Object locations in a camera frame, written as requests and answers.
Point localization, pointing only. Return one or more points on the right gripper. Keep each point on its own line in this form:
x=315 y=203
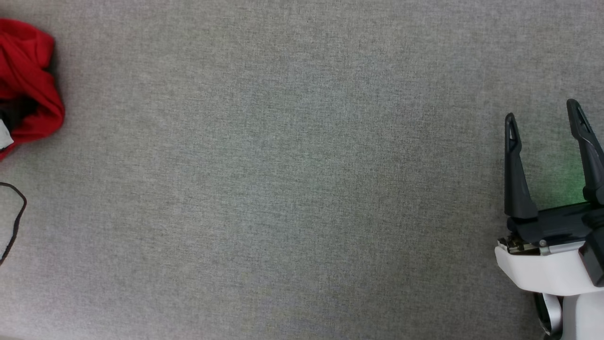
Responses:
x=552 y=269

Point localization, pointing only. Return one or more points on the red and white garment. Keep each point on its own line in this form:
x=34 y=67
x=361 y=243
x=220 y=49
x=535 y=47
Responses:
x=28 y=61

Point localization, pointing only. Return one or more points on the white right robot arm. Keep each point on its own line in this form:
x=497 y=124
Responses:
x=585 y=321

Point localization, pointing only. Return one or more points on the grey fabric sofa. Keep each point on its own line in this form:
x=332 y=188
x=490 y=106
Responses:
x=283 y=165

